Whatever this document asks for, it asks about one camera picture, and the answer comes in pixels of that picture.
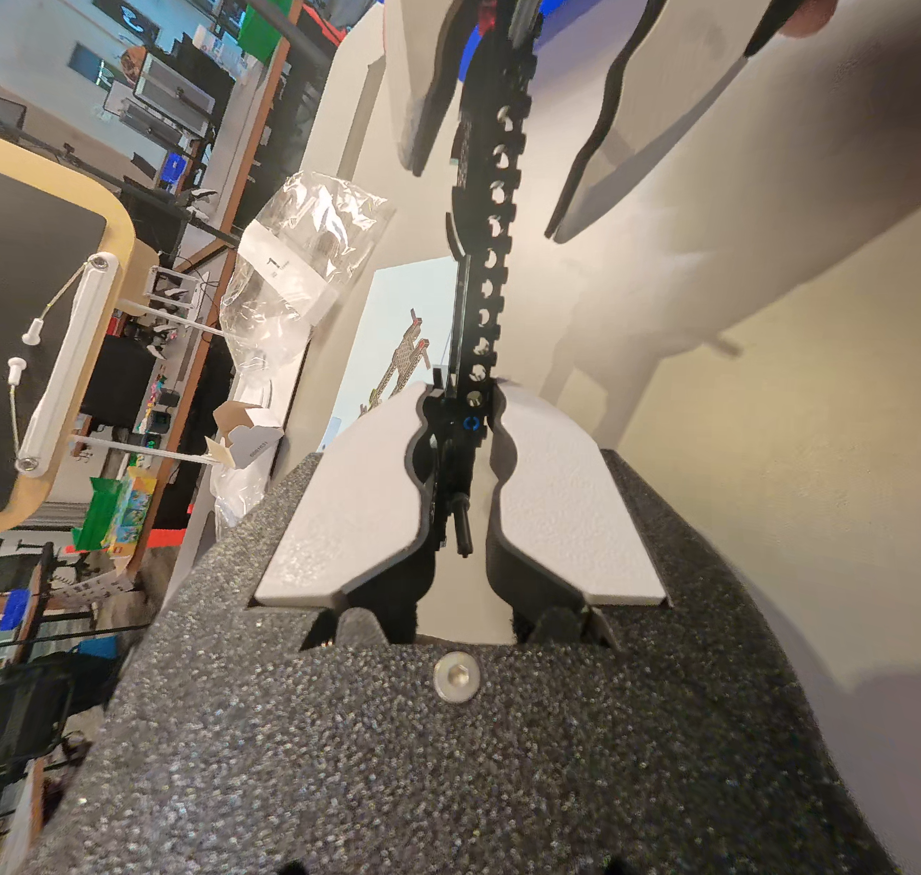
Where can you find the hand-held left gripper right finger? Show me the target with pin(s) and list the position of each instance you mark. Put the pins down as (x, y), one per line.
(575, 515)

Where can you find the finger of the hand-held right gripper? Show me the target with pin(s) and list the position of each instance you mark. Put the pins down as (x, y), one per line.
(424, 47)
(637, 162)

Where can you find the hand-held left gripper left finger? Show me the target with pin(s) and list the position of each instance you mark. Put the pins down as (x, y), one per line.
(338, 515)

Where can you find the black toy brick model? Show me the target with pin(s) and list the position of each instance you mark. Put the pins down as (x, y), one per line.
(489, 242)

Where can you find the person's right hand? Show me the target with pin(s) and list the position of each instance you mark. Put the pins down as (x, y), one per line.
(813, 8)

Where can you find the crumpled clear plastic bag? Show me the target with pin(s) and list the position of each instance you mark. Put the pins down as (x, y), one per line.
(234, 493)

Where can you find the small white cardboard box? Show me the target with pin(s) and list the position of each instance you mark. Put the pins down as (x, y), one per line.
(248, 436)

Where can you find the blue plastic bin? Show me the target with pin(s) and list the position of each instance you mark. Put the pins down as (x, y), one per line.
(575, 4)

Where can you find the green sheet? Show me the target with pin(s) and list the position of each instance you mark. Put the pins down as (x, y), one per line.
(268, 11)

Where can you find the instruction booklet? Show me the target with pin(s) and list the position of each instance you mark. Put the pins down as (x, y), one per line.
(388, 328)

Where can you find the colourful toy brick box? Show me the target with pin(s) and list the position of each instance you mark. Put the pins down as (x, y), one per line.
(119, 511)

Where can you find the wooden storage rack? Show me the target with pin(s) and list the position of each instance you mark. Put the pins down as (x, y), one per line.
(237, 162)

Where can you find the clear plastic bag white label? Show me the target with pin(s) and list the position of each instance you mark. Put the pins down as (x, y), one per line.
(302, 270)

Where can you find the black chair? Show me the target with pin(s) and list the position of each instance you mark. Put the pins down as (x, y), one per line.
(43, 695)

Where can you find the wooden-rimmed black board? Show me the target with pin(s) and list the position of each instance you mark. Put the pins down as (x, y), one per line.
(43, 299)

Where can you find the white bracket with pins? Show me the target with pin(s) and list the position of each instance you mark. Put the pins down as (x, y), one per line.
(68, 364)

